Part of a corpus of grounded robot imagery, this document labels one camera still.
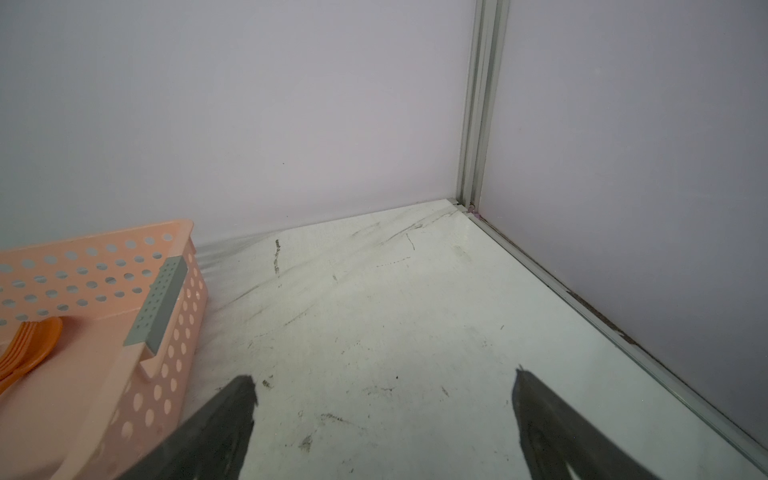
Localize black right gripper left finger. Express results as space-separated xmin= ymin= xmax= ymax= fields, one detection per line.
xmin=121 ymin=375 xmax=258 ymax=480

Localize orange plastic spoon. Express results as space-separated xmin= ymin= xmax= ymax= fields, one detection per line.
xmin=1 ymin=317 xmax=63 ymax=393

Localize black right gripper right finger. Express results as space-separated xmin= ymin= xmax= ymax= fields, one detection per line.
xmin=512 ymin=368 xmax=656 ymax=479

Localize aluminium frame post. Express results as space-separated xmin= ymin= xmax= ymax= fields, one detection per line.
xmin=456 ymin=0 xmax=511 ymax=211

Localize orange plastic fork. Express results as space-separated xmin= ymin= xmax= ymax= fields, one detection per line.
xmin=1 ymin=322 xmax=39 ymax=380

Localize pink perforated plastic basket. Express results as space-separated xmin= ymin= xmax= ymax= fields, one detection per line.
xmin=1 ymin=219 xmax=208 ymax=479

